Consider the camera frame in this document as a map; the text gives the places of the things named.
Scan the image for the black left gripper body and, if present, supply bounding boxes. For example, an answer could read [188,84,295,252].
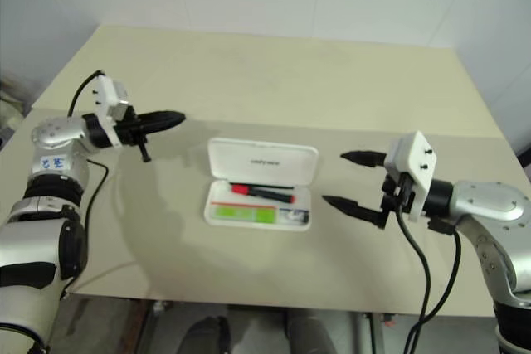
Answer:
[114,107,153,164]

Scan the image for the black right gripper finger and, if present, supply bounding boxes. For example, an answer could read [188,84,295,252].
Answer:
[322,194,390,231]
[340,149,389,168]

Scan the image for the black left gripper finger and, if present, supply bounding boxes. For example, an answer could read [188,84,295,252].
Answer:
[138,109,186,124]
[140,119,184,135]

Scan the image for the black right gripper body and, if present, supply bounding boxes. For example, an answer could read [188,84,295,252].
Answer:
[379,172,417,215]

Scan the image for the small grey purple eraser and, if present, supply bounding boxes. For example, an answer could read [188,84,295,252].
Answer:
[278,208,310,225]

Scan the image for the red and black marker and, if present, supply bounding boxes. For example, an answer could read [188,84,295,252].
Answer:
[228,182,297,204]

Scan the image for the white plastic pencil case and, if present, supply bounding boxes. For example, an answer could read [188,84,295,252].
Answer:
[202,137,320,234]

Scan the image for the white sticker blue writing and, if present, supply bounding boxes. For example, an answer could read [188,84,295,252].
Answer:
[41,156,71,172]

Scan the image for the dark grey cylinder shape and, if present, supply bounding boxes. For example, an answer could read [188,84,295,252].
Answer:
[285,313,338,354]

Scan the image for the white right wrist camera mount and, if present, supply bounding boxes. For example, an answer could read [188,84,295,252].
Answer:
[382,130,439,223]

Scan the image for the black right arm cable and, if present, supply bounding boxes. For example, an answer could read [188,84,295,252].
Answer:
[414,227,464,354]
[396,204,431,354]

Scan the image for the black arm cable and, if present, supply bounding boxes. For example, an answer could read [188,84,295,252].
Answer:
[396,204,431,354]
[61,70,110,300]
[414,227,464,354]

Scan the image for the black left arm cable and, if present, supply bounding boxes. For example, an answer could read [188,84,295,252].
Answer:
[61,70,110,300]

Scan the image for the metal table frame leg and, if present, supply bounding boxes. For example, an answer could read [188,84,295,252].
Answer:
[131,299,172,354]
[359,311,396,354]

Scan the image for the light grey thin cable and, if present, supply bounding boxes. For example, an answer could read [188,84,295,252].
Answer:
[76,260,138,289]

